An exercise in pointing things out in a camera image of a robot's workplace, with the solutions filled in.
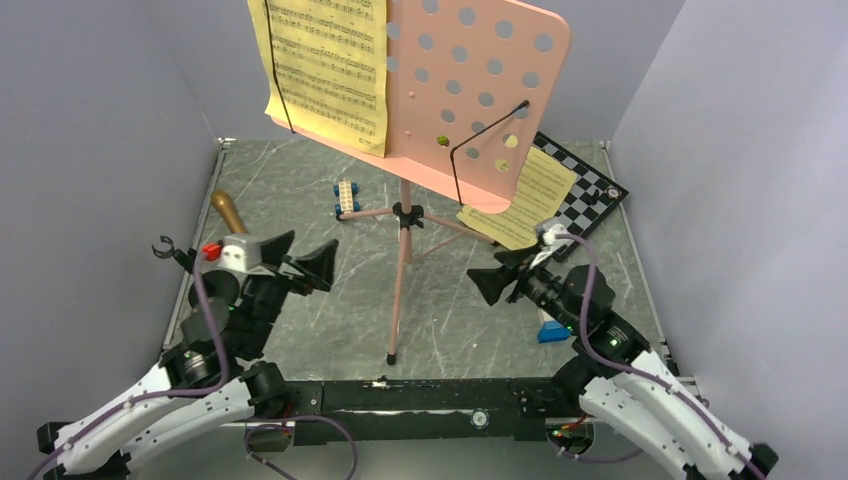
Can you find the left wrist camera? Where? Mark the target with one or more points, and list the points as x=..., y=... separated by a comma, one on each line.
x=237, y=253

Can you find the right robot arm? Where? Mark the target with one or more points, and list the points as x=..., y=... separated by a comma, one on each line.
x=617, y=377

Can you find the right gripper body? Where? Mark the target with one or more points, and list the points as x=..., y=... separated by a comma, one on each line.
x=542, y=288

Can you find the black microphone stand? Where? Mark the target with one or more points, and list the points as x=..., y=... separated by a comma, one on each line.
x=217, y=283

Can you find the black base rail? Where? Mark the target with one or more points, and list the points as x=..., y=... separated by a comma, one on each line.
x=523, y=409

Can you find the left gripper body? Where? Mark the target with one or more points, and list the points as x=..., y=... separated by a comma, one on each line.
x=267, y=294

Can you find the black white chessboard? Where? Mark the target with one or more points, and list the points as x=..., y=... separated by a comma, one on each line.
x=602, y=224

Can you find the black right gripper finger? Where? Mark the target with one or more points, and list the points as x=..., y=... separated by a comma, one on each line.
x=492, y=282
x=516, y=258

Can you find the yellow sheet music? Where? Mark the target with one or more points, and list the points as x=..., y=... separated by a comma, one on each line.
x=542, y=187
x=326, y=65

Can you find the pink music stand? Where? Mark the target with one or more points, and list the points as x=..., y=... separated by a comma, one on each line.
x=462, y=68

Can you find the red green toy train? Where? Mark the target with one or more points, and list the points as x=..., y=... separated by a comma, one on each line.
x=492, y=151

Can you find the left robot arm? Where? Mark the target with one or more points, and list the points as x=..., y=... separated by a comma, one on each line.
x=215, y=374

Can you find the gold microphone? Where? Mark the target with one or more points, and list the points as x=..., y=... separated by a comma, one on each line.
x=225, y=206

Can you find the beige blue toy car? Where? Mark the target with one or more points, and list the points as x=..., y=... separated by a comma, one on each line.
x=345, y=191

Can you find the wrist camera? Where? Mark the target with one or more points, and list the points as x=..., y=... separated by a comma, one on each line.
x=237, y=253
x=551, y=236

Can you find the blue white toy block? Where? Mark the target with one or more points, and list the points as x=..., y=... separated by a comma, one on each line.
x=552, y=331

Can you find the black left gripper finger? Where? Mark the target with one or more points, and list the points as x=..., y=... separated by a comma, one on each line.
x=317, y=269
x=274, y=250

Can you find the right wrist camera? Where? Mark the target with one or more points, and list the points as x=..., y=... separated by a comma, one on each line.
x=551, y=236

